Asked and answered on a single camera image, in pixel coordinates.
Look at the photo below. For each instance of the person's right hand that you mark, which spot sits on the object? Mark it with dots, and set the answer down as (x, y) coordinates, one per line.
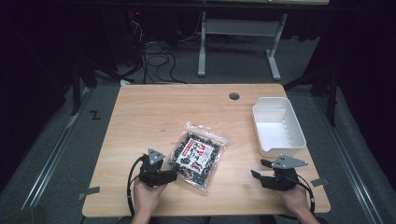
(294, 199)

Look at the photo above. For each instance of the metal floor rail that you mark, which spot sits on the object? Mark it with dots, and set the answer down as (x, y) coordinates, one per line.
(53, 155)
(348, 149)

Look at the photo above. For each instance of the white plastic bin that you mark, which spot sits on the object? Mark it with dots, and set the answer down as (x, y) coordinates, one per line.
(277, 126)

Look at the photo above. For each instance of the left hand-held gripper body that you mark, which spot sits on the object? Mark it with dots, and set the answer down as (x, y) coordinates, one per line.
(152, 177)

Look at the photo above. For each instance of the black metal stand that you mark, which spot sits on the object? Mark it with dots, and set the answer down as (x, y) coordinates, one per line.
(332, 93)
(76, 90)

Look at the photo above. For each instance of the black tape floor mark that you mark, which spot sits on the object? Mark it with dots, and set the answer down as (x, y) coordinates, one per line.
(95, 115)

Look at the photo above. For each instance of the clear bag of dark dried food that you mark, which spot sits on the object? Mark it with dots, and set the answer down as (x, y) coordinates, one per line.
(194, 158)

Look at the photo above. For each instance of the white metal desk frame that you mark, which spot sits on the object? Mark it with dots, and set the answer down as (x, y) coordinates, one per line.
(202, 46)

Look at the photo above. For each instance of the person's left hand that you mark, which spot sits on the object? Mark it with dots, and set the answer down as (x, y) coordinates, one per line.
(146, 197)

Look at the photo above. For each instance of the grey tape piece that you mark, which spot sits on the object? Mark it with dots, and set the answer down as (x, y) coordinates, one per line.
(319, 182)
(88, 192)

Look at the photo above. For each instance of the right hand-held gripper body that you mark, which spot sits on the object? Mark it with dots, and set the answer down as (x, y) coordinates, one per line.
(281, 179)

